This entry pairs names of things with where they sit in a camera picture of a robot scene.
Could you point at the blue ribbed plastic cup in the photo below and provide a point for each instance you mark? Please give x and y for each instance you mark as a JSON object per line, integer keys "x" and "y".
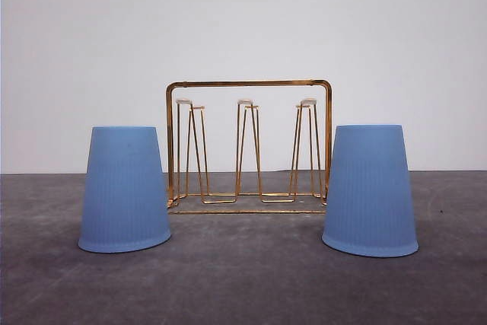
{"x": 369, "y": 210}
{"x": 124, "y": 204}

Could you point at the gold wire cup rack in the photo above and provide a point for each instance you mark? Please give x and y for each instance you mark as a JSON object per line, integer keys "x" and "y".
{"x": 249, "y": 147}

